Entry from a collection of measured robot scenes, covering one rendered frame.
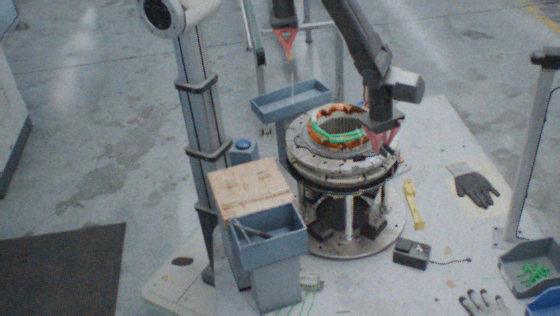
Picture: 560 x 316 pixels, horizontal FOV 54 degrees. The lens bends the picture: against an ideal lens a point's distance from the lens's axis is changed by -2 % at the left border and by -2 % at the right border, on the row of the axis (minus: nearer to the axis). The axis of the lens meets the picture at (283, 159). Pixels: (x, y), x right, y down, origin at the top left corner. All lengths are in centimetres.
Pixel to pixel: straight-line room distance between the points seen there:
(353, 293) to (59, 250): 188
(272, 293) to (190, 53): 73
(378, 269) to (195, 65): 80
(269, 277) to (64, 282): 163
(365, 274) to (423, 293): 17
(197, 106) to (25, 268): 160
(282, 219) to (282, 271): 13
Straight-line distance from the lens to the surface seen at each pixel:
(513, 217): 169
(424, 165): 199
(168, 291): 235
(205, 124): 179
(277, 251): 136
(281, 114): 178
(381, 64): 124
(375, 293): 157
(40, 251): 313
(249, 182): 149
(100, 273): 287
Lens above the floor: 201
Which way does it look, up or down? 38 degrees down
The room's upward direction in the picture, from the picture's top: 6 degrees counter-clockwise
